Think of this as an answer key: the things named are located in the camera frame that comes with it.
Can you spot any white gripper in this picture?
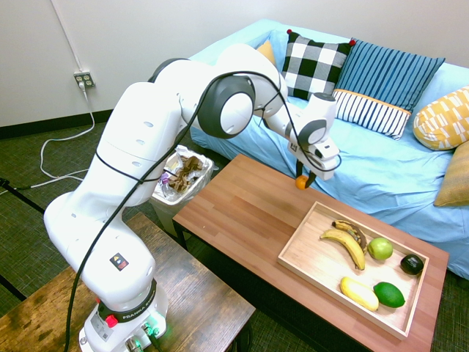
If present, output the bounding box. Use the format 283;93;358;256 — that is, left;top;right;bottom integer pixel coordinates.
287;137;338;188

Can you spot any light wooden tray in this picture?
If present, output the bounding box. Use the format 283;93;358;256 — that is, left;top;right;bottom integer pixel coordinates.
276;200;430;341

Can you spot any light blue sofa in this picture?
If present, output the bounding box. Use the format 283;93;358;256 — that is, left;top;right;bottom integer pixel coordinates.
188;18;469;282

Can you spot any reddish wooden coffee table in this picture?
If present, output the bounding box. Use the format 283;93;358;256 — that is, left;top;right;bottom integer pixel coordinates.
171;153;450;352

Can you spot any brown overripe banana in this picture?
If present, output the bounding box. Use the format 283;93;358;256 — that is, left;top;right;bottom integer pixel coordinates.
331;219;369;256

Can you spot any yellow banana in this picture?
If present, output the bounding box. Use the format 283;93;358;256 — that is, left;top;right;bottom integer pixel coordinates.
320;228;366;271

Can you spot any white navy striped pillow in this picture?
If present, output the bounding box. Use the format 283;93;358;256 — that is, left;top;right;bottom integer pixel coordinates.
332;88;413;141

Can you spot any green apple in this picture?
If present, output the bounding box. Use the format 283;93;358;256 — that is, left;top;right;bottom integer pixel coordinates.
367;237;394;261

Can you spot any black white checkered pillow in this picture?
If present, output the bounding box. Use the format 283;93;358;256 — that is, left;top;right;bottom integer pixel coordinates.
281;29;357;102

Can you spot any crumpled brown paper bag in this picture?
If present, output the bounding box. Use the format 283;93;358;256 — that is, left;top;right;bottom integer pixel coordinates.
169;155;204;192

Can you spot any mustard yellow pillow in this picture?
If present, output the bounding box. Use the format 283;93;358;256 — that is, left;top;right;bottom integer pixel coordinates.
255;39;277;67

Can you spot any blue striped pillow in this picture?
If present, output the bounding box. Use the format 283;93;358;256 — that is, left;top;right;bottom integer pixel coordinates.
335;37;446;114

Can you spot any yellow squash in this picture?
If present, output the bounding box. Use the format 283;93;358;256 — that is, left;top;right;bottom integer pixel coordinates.
339;276;380;312

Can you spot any white plastic trash bin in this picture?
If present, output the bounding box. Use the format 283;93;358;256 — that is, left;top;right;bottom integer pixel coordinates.
149;144;215;239

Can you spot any dark avocado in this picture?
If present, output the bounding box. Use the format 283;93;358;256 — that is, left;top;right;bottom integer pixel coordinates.
399;253;425;276

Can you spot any clear hint water bottle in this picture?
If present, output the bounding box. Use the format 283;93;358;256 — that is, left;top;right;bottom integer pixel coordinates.
158;172;177;197

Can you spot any green lime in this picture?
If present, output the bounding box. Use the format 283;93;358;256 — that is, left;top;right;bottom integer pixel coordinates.
373;281;407;309

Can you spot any yellow patterned bolster pillow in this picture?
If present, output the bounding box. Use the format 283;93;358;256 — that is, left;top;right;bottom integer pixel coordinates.
413;86;469;151

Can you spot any ochre striped pillow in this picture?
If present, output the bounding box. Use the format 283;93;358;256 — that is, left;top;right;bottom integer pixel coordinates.
433;140;469;208

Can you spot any rustic dark wood table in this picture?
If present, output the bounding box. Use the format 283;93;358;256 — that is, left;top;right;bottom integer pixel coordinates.
0;212;256;352

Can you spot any black stand leg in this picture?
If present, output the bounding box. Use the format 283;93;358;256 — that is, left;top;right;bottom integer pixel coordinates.
0;177;47;214

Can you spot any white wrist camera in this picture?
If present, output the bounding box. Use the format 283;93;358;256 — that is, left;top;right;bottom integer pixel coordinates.
311;141;341;163

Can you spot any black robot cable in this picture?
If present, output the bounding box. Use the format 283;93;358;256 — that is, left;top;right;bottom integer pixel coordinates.
64;70;344;352

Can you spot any white power cable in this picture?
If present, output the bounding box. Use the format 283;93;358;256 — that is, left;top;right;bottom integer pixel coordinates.
29;81;96;189

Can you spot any wall power outlet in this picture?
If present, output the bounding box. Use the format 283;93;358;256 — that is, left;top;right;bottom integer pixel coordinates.
73;70;97;89

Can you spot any white wall conduit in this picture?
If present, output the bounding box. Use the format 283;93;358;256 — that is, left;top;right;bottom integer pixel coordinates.
49;0;84;73

